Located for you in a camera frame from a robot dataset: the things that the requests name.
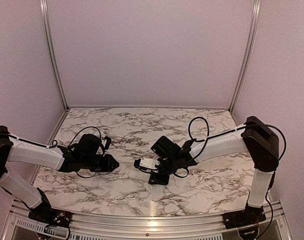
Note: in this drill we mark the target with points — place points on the front aluminium rail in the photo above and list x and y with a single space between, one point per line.
90 226

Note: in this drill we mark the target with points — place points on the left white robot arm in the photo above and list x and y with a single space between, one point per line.
89 153

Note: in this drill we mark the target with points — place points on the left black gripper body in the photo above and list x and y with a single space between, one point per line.
98 166

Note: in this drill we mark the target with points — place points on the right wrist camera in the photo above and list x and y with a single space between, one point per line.
146 163

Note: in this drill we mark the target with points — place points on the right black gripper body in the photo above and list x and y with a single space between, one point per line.
164 179

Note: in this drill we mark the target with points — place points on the white remote control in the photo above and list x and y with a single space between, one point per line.
140 176

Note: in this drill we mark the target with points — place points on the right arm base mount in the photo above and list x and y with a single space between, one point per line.
240 218

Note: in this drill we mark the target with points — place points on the aluminium frame post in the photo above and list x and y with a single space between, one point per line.
51 51
253 28

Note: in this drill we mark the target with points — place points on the left aluminium frame post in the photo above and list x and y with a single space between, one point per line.
51 51

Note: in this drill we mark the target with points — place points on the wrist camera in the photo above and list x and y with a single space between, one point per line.
146 163
108 142

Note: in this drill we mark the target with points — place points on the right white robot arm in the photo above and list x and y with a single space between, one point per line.
254 136

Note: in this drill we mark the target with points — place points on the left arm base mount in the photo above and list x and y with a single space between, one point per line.
44 213

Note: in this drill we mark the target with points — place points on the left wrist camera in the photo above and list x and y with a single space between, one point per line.
108 142

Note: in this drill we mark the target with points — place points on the right aluminium frame post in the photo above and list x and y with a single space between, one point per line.
253 28

